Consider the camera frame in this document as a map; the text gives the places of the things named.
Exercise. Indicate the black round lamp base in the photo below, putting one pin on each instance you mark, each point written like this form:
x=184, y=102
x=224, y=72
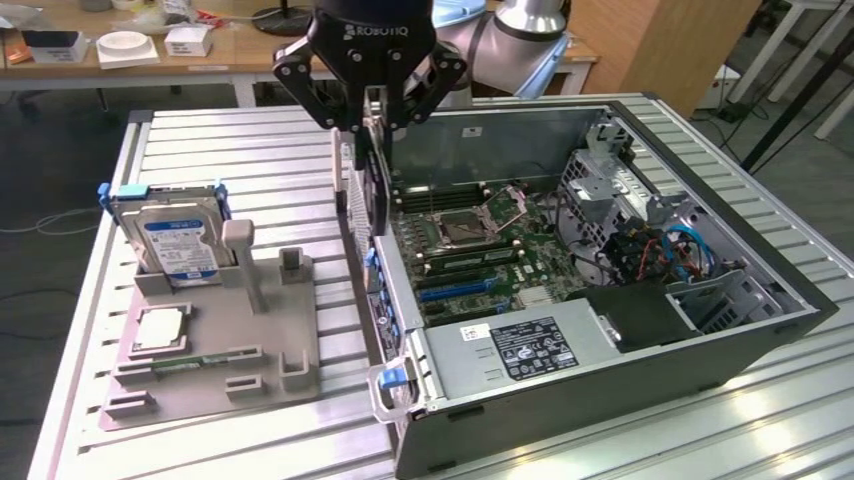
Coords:
x=280, y=22

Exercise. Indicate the perforated metal bracket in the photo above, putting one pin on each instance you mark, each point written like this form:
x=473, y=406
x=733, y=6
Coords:
x=727, y=295

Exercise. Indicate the black expansion slot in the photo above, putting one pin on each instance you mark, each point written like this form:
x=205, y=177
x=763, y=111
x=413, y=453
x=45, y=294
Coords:
x=447, y=281

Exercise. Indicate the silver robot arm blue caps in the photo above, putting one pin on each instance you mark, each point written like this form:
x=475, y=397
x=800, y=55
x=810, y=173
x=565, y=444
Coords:
x=529, y=15

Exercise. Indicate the clear plastic bag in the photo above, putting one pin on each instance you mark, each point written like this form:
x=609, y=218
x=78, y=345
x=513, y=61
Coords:
x=140, y=21

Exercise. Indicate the blue case latch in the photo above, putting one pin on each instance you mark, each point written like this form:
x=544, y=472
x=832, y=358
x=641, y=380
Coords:
x=389, y=378

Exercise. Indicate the grey cup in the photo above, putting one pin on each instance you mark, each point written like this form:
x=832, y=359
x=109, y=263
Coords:
x=96, y=5

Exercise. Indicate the white square dish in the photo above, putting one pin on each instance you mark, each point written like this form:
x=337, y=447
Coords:
x=126, y=57

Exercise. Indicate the CPU socket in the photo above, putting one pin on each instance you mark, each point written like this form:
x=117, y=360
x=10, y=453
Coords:
x=460, y=230

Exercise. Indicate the green motherboard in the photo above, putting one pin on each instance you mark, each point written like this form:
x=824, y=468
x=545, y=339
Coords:
x=527, y=272

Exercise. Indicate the metal socket cover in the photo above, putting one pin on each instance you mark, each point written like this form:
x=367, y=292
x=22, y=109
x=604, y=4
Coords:
x=507, y=205

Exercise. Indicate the metal disk bay cage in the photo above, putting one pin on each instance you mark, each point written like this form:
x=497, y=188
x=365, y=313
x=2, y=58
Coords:
x=593, y=190

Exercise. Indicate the white box with black top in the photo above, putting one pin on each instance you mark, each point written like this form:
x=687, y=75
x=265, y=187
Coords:
x=56, y=52

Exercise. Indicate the silver CPU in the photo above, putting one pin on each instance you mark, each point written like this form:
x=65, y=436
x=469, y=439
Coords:
x=160, y=327

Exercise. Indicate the white framed table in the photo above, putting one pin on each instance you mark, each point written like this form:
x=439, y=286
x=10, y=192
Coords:
x=830, y=120

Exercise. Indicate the green RAM stick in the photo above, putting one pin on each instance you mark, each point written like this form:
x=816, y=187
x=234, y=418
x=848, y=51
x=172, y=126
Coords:
x=193, y=362
x=473, y=258

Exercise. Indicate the wooden desk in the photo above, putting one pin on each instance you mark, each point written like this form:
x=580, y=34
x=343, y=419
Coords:
x=80, y=72

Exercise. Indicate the silver chipset heatsink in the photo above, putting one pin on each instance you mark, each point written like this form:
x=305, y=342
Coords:
x=536, y=297

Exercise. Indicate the wooden cabinet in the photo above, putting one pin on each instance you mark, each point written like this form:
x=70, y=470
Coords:
x=667, y=50

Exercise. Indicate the silver power supply unit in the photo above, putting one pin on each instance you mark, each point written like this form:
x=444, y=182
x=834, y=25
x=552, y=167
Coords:
x=467, y=360

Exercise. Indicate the small orange object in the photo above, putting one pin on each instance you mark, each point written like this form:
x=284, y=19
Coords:
x=16, y=54

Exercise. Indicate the hard disk in blue caddy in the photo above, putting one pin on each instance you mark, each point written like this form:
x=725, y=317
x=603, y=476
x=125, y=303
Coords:
x=176, y=245

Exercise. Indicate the black open PC case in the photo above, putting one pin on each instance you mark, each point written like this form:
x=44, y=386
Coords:
x=600, y=400

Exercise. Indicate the grey parts rack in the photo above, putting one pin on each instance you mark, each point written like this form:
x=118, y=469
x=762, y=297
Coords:
x=220, y=350

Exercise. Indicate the blue expansion slot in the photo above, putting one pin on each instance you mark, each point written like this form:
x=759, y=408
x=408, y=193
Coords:
x=460, y=290

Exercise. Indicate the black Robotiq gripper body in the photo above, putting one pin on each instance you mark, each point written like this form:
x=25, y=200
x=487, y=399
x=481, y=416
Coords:
x=373, y=50

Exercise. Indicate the small white carton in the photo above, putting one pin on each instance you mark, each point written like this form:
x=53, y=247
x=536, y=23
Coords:
x=188, y=42

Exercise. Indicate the black slanted pole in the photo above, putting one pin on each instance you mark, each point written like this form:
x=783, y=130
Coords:
x=794, y=95

